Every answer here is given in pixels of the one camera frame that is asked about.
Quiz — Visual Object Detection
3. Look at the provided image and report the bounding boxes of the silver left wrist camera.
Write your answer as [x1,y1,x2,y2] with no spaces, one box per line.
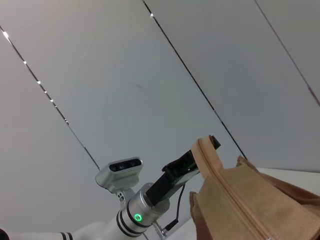
[94,156,144,194]

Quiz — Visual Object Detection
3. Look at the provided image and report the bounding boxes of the khaki canvas food bag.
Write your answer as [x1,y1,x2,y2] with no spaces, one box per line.
[189,134,320,240]

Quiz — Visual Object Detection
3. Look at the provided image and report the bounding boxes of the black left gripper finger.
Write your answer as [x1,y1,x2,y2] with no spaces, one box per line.
[161,134,222,181]

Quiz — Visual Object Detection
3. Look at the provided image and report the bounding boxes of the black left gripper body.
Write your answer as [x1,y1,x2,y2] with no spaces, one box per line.
[146,169,201,209]

